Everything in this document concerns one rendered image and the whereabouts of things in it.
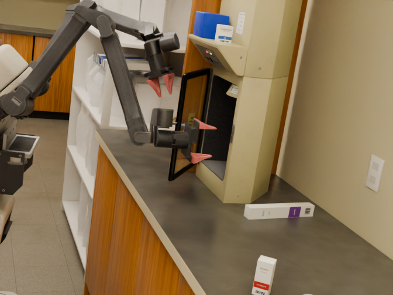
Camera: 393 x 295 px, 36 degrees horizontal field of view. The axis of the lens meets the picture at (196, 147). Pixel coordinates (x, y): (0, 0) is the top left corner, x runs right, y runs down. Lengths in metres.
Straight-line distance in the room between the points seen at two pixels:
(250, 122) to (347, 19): 0.56
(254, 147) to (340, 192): 0.38
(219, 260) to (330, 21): 1.15
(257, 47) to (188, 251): 0.76
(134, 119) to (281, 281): 0.69
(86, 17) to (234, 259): 0.89
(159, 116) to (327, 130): 0.76
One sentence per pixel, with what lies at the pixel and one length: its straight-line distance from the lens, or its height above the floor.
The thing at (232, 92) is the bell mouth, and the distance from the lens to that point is 2.26.
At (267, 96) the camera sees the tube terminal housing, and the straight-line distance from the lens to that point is 2.18.
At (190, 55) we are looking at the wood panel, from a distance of 2.44.
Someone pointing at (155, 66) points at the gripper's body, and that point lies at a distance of 2.24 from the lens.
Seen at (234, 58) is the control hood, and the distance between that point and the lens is 2.10.
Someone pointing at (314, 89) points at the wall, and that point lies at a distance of 2.54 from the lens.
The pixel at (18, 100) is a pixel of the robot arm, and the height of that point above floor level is 1.26.
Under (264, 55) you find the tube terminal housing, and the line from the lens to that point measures 2.15.
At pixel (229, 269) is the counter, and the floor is 0.94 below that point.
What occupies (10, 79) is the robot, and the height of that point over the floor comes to 1.29.
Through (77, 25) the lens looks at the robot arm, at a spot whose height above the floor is 1.51.
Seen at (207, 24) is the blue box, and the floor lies 1.56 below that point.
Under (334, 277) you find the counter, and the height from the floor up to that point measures 0.94.
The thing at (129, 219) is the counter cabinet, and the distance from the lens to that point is 2.45.
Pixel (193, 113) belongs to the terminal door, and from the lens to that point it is 2.31.
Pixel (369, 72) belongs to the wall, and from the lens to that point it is 2.24.
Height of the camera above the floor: 1.68
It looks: 14 degrees down
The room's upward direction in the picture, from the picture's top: 8 degrees clockwise
